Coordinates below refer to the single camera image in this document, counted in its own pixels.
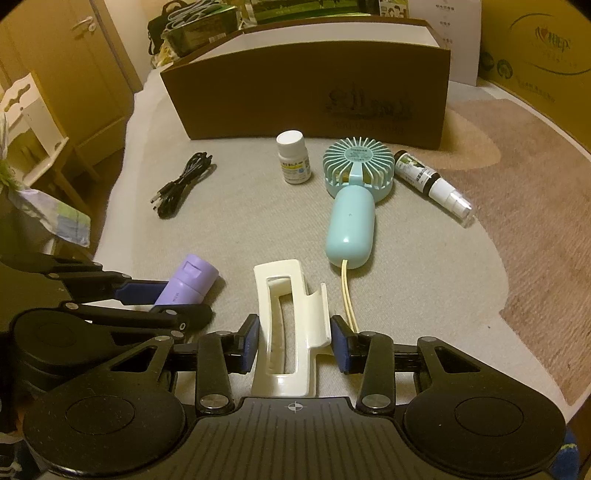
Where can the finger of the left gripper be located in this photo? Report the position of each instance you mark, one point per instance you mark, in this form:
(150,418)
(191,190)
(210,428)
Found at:
(86,281)
(184,318)

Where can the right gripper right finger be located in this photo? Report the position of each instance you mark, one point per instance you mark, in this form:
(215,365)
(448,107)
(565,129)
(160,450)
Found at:
(371,355)

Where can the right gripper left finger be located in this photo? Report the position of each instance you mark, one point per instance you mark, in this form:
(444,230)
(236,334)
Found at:
(220,354)

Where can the purple tube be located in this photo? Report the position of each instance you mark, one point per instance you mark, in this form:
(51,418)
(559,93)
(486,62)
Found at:
(189,284)

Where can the cream white hair claw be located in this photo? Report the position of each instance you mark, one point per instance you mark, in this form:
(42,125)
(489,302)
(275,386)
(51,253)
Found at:
(294,331)

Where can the mint green handheld fan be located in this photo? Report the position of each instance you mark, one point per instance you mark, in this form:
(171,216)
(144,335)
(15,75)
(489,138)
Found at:
(359,173)

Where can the white wooden chair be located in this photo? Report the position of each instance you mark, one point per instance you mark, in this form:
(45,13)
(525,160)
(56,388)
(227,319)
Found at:
(37,150)

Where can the dark spray bottle white cap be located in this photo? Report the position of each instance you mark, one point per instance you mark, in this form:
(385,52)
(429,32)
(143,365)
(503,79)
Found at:
(429,182)

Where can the small white pill bottle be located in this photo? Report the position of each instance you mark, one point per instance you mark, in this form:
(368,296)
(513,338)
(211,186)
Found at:
(293,156)

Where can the brown open cardboard box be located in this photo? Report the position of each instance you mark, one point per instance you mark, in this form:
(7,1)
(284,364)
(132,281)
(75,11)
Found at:
(336,77)

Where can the green milk carton box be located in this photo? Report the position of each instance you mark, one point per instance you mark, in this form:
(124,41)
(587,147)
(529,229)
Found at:
(279,10)

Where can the white printed box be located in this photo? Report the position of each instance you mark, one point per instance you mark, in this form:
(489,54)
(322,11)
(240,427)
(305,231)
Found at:
(458,23)

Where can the blue milk carton box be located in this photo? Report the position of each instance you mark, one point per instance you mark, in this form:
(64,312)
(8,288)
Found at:
(394,8)

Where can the large tan cardboard carton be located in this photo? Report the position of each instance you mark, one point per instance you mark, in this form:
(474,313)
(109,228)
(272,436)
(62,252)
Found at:
(540,52)

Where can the wooden door with handle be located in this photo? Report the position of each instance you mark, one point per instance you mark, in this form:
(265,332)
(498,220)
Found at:
(80,66)

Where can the black bag with straps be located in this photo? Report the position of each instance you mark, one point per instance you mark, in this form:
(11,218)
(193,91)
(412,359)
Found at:
(186,27)

